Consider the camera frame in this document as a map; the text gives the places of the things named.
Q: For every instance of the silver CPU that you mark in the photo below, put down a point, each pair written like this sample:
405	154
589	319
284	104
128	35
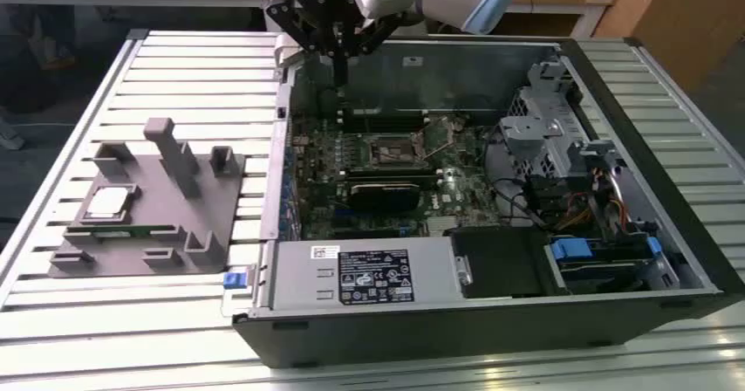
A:
107	202

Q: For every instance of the black graphics card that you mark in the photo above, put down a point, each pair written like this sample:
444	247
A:
384	199

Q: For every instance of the silver perforated drive cage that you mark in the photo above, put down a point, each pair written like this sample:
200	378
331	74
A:
553	103

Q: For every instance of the grey parts rack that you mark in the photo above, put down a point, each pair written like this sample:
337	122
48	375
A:
215	199

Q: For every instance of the black PC case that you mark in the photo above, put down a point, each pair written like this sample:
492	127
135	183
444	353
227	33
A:
407	338

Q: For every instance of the green motherboard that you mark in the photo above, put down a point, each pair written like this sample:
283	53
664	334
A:
465	199

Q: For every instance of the CPU socket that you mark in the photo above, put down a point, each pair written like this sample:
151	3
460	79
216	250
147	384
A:
391	150

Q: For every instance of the black disk drive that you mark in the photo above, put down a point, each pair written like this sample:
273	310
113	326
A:
600	273

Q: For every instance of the silver metal bracket box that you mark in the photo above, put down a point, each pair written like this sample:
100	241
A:
524	142

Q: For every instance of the wooden cabinet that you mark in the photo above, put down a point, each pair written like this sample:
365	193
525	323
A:
686	24

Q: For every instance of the black plastic shroud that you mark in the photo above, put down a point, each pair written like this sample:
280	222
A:
500	264

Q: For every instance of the green RAM stick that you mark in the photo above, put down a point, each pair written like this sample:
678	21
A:
141	230

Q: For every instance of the blue disk carrier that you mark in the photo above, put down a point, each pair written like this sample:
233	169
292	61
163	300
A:
569	250

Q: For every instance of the silver shroud latch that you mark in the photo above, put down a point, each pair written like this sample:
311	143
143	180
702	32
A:
464	271

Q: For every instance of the black RAM slot bank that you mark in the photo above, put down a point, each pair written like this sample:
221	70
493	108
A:
396	175
389	125

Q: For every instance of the grey plastic bay holder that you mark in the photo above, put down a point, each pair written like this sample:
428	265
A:
593	155

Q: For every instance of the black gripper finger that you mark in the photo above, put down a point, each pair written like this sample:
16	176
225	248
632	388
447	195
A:
372	33
291	20

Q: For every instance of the blue plastic tab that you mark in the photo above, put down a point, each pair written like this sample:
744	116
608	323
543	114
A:
653	246

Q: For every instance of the grey case hinge block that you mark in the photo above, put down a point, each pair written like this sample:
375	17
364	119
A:
284	57

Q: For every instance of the blue case latch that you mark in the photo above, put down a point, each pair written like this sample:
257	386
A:
235	279

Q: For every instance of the grey power supply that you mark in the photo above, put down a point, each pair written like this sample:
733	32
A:
303	273

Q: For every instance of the silver drive bay plate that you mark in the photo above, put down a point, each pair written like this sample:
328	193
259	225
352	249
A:
632	199

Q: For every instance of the white furniture foot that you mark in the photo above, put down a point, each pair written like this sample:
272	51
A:
11	133

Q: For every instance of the silver chipset heatsink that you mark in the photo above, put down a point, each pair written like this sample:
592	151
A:
440	225

